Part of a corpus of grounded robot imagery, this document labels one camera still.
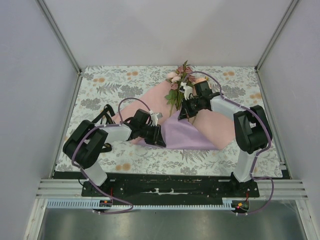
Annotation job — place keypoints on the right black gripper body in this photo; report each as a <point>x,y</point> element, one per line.
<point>192,106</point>

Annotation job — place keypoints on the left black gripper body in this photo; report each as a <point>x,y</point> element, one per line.
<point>150,133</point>

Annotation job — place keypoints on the pink peony fake flower stem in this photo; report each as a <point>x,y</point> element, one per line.
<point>174,96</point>

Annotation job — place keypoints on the cream rose fake flower stem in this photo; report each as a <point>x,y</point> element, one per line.
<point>200,80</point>

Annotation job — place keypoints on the dark pink fake flower stem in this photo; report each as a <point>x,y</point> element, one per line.
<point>184,71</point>

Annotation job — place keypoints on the black ribbon with gold text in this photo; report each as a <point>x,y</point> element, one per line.
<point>107,114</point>

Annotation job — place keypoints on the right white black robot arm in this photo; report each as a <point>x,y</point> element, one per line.
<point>252,131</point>

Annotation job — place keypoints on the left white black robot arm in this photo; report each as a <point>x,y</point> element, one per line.
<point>89,140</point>

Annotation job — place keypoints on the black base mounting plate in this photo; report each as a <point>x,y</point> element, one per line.
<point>144,188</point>

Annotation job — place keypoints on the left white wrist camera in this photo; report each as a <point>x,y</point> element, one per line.
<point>155,117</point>

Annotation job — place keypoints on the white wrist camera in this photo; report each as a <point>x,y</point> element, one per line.
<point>155,117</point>
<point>187,91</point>

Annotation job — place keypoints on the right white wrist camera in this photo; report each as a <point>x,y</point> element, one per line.
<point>187,91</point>

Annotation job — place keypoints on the white slotted cable duct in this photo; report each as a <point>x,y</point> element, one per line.
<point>103,204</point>

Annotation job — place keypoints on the aluminium frame rail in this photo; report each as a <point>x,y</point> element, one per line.
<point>284,189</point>

